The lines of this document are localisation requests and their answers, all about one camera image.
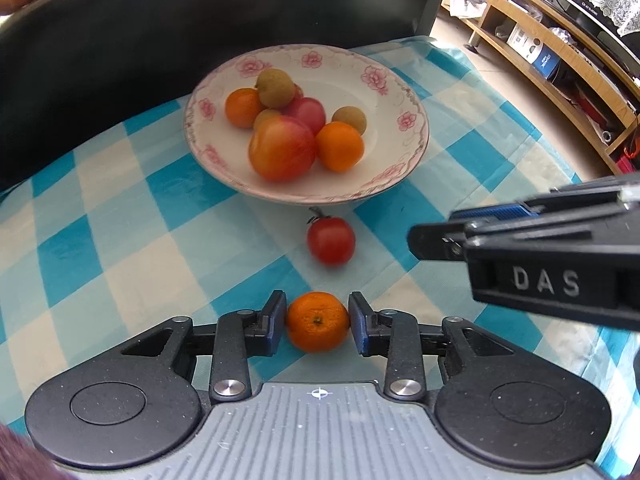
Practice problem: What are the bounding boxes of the red item on shelf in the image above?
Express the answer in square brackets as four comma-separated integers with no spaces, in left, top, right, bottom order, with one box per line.
[575,92,616,126]

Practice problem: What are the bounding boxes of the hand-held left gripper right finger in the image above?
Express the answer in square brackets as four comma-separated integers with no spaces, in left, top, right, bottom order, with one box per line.
[349,292,513,403]

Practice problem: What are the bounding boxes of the white papers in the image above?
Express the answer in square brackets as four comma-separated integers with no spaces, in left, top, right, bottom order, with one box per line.
[447,0,488,18]

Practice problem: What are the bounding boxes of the black television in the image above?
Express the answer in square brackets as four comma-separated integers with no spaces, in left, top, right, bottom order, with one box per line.
[520,0,640,81]

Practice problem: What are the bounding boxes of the black sofa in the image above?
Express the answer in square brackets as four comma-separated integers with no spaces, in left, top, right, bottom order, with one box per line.
[0,0,461,196]

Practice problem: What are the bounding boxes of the white floral rim plate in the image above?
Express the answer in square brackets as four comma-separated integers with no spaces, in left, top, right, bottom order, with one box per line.
[183,44,430,206]

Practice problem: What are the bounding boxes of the large red apple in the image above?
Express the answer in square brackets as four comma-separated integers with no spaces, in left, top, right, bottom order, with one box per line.
[248,115,318,182]

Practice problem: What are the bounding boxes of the red tomato with stem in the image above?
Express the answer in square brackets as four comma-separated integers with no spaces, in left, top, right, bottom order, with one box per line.
[306,206,357,267]

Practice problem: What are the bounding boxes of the wooden shelf unit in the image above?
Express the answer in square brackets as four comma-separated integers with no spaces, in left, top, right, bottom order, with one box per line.
[450,0,640,176]

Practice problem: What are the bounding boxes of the brown longan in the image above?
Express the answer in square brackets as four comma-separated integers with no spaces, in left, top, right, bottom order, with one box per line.
[331,106,368,137]
[253,108,283,133]
[255,68,296,109]

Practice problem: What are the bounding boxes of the small orange mandarin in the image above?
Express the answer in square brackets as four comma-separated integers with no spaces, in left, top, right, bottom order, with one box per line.
[224,88,266,129]
[285,291,350,354]
[315,121,365,173]

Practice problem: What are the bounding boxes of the blue white checked tablecloth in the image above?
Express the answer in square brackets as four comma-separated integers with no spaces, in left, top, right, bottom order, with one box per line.
[0,35,640,480]

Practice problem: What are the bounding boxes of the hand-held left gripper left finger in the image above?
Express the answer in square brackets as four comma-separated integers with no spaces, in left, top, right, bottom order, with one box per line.
[120,290,287,403]

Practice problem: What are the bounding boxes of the white box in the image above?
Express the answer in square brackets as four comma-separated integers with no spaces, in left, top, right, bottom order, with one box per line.
[506,22,546,63]

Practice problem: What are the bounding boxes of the clear plastic container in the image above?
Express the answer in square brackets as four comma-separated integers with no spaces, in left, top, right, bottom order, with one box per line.
[505,0,543,23]

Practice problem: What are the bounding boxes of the blue box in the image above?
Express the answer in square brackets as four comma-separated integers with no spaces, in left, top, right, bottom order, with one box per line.
[532,52,563,81]

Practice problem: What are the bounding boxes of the red bag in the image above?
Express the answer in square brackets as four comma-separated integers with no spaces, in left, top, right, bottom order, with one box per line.
[615,150,640,176]

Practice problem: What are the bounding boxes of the maroon cloth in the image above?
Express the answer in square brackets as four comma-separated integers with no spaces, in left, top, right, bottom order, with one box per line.
[0,425,56,480]

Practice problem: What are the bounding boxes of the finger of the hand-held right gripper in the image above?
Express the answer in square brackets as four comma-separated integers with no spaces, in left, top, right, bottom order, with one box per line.
[449,174,640,231]
[407,221,591,262]

